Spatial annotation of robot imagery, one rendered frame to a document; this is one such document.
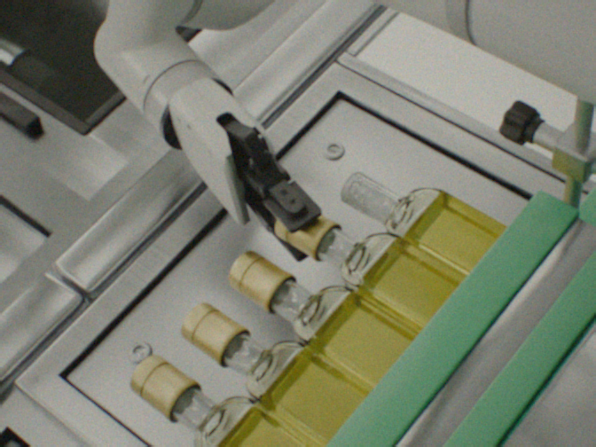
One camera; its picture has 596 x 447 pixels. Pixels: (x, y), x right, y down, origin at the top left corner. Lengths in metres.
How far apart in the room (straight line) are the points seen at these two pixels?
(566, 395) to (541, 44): 0.28
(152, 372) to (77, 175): 0.41
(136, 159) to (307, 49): 0.22
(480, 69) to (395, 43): 0.10
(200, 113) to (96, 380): 0.26
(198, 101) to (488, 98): 0.34
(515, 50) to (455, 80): 0.73
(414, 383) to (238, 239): 0.43
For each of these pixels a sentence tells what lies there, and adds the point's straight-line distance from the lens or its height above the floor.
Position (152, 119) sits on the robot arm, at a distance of 1.00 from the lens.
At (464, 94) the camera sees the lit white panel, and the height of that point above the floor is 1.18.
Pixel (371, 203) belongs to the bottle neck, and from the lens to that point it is 0.91.
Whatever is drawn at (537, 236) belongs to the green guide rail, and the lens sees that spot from 0.74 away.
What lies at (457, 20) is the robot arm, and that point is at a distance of 0.45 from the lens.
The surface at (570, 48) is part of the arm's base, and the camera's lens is 0.42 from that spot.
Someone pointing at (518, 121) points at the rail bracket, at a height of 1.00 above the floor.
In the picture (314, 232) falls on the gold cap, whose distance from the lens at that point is 0.89.
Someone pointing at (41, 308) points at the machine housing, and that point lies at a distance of 1.08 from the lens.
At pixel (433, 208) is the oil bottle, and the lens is 0.88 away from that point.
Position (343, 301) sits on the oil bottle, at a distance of 0.84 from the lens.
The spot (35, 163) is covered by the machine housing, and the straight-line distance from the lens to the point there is 1.24.
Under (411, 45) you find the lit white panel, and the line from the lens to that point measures 1.20.
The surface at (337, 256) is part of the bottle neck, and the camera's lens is 0.88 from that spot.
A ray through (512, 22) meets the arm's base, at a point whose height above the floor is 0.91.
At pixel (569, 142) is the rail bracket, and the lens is 0.75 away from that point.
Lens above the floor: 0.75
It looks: 26 degrees up
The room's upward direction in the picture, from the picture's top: 58 degrees counter-clockwise
